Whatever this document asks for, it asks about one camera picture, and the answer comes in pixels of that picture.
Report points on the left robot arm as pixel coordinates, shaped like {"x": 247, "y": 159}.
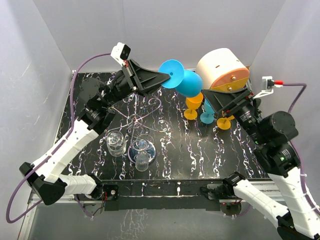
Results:
{"x": 44, "y": 175}

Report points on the black front base bar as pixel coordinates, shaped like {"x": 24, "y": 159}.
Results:
{"x": 172, "y": 194}

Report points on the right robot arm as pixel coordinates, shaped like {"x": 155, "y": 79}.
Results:
{"x": 299, "y": 218}

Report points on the clear ribbed wine glass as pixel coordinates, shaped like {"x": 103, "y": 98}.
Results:
{"x": 142, "y": 145}

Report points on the yellow wine glass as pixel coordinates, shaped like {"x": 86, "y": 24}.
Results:
{"x": 193, "y": 103}
{"x": 224, "y": 123}

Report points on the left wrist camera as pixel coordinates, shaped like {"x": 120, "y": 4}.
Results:
{"x": 120, "y": 53}

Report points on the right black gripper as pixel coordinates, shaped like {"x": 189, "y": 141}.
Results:
{"x": 217, "y": 98}

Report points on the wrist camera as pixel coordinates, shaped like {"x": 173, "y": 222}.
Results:
{"x": 268, "y": 85}
{"x": 120, "y": 53}

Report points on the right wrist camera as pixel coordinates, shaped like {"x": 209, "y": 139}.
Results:
{"x": 268, "y": 85}

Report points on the blue wine glass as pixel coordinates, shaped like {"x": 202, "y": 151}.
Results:
{"x": 207, "y": 117}
{"x": 185, "y": 82}

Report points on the white and orange appliance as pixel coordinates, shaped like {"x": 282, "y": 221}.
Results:
{"x": 221, "y": 70}

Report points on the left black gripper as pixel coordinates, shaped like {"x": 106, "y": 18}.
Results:
{"x": 145, "y": 79}

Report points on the chrome wire glass rack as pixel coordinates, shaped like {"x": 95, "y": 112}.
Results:
{"x": 134, "y": 127}

